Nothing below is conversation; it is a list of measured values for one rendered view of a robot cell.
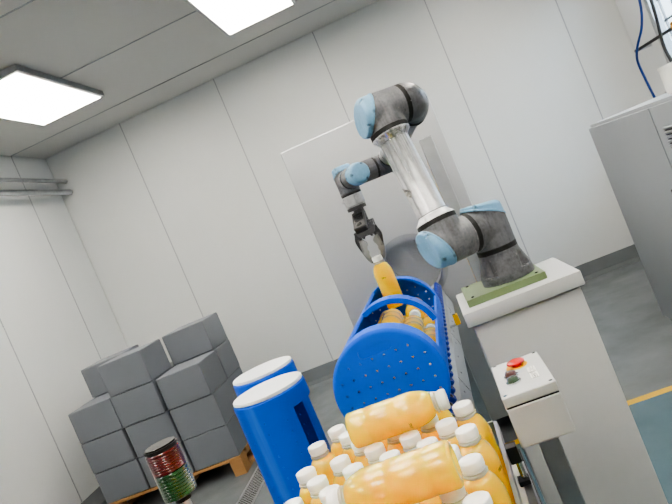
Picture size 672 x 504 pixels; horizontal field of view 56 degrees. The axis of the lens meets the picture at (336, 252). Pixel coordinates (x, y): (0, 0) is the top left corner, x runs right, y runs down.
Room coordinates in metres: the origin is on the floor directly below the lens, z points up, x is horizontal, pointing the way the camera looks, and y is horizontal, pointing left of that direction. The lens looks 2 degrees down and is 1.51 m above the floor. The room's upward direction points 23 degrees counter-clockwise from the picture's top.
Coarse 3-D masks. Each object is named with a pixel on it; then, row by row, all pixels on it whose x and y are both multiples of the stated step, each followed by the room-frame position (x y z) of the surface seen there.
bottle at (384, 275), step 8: (376, 264) 2.24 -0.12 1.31; (384, 264) 2.23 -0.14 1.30; (376, 272) 2.24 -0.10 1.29; (384, 272) 2.22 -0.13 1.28; (392, 272) 2.24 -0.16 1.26; (376, 280) 2.25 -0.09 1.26; (384, 280) 2.23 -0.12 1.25; (392, 280) 2.23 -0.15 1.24; (384, 288) 2.23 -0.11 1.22; (392, 288) 2.23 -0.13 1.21; (384, 296) 2.24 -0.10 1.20; (392, 304) 2.23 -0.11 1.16; (400, 304) 2.23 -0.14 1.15
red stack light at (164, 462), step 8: (176, 448) 1.13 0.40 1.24; (160, 456) 1.11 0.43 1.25; (168, 456) 1.12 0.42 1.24; (176, 456) 1.12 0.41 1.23; (184, 456) 1.15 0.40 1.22; (152, 464) 1.11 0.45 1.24; (160, 464) 1.11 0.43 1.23; (168, 464) 1.11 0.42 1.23; (176, 464) 1.12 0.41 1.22; (152, 472) 1.12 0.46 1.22; (160, 472) 1.11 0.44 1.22; (168, 472) 1.11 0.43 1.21
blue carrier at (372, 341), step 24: (408, 288) 2.34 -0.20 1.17; (432, 312) 1.88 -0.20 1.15; (360, 336) 1.51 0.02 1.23; (384, 336) 1.50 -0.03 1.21; (408, 336) 1.49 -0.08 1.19; (360, 360) 1.51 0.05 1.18; (384, 360) 1.50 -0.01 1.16; (408, 360) 1.49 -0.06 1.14; (432, 360) 1.48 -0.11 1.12; (336, 384) 1.52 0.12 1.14; (360, 384) 1.51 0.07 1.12; (384, 384) 1.51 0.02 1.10; (408, 384) 1.50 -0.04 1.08; (432, 384) 1.49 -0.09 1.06
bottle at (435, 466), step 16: (432, 448) 0.87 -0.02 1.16; (448, 448) 0.86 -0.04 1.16; (384, 464) 0.88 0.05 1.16; (400, 464) 0.87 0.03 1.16; (416, 464) 0.86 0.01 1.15; (432, 464) 0.85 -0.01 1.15; (448, 464) 0.85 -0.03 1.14; (352, 480) 0.89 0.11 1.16; (368, 480) 0.87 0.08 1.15; (384, 480) 0.87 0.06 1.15; (400, 480) 0.86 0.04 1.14; (416, 480) 0.85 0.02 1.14; (432, 480) 0.85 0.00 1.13; (448, 480) 0.84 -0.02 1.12; (352, 496) 0.88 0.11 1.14; (368, 496) 0.86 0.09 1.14; (384, 496) 0.86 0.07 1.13; (400, 496) 0.86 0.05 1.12; (416, 496) 0.86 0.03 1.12; (432, 496) 0.86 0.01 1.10
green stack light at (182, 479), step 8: (184, 464) 1.13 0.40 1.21; (176, 472) 1.12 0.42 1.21; (184, 472) 1.13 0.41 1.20; (160, 480) 1.11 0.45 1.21; (168, 480) 1.11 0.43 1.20; (176, 480) 1.11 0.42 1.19; (184, 480) 1.12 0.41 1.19; (192, 480) 1.14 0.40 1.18; (160, 488) 1.12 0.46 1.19; (168, 488) 1.11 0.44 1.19; (176, 488) 1.11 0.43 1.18; (184, 488) 1.12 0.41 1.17; (192, 488) 1.13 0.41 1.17; (168, 496) 1.11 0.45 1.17; (176, 496) 1.11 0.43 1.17; (184, 496) 1.11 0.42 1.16
